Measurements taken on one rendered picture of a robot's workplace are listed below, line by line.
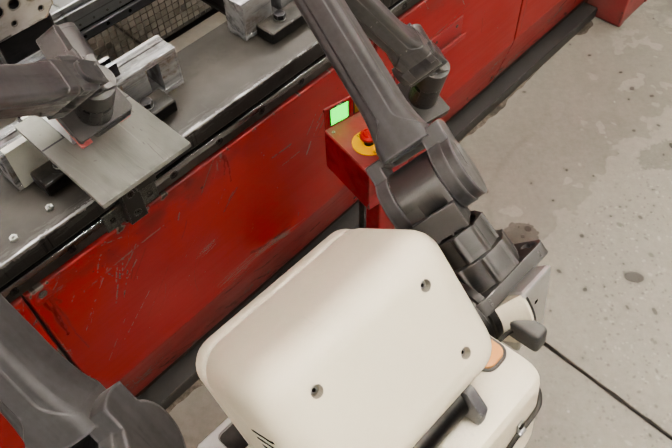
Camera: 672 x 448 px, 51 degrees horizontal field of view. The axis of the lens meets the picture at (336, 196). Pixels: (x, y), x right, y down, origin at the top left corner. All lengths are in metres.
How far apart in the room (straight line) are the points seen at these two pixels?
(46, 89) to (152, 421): 0.45
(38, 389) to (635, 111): 2.47
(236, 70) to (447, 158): 0.83
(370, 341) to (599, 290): 1.77
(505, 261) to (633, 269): 1.60
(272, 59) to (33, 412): 1.05
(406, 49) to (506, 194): 1.30
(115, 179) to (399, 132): 0.56
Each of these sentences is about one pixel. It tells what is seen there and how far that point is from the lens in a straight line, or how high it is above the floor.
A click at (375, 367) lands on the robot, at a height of 1.36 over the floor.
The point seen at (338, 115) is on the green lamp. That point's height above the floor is 0.81.
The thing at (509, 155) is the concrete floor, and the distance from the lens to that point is 2.55.
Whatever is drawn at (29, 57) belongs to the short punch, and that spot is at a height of 1.09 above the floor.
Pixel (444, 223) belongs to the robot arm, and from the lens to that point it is 0.77.
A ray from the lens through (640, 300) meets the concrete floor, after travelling 2.31.
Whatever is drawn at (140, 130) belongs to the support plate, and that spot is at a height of 1.00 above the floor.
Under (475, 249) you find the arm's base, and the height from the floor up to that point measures 1.23.
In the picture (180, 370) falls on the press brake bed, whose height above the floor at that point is 0.05.
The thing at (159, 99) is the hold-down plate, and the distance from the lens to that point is 1.45.
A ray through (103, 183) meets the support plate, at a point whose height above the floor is 1.00.
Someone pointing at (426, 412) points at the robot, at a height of 1.31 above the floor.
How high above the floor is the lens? 1.86
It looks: 51 degrees down
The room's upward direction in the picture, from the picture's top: 3 degrees counter-clockwise
